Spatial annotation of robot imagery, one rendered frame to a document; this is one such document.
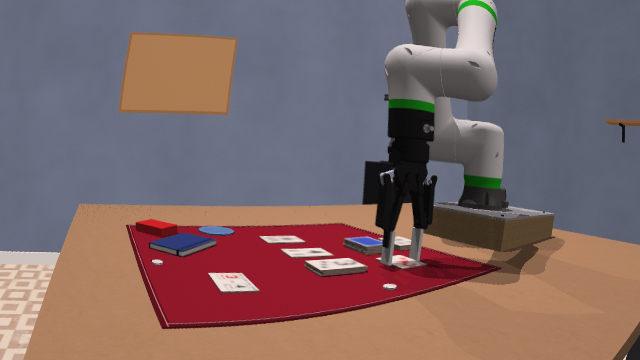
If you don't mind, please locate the blue book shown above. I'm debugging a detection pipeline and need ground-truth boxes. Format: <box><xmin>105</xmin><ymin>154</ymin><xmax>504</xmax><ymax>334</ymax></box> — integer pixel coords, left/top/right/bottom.
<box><xmin>149</xmin><ymin>233</ymin><xmax>216</xmax><ymax>257</ymax></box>

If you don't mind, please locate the blue round disc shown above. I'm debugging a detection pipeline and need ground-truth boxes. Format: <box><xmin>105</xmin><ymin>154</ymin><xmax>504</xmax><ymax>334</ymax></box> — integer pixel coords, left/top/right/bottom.
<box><xmin>199</xmin><ymin>226</ymin><xmax>234</xmax><ymax>236</ymax></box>

